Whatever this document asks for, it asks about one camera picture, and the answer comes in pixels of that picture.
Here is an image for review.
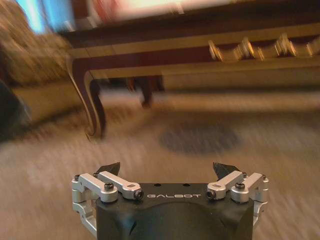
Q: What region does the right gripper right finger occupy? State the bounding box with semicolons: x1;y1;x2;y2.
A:
206;161;270;227

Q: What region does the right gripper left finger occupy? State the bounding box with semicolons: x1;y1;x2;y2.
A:
71;161;144;238

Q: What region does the brown patterned sofa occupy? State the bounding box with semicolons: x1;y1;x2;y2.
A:
0;0;87;131

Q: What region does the dark wooden gold-trimmed table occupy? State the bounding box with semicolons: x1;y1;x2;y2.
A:
57;0;320;140

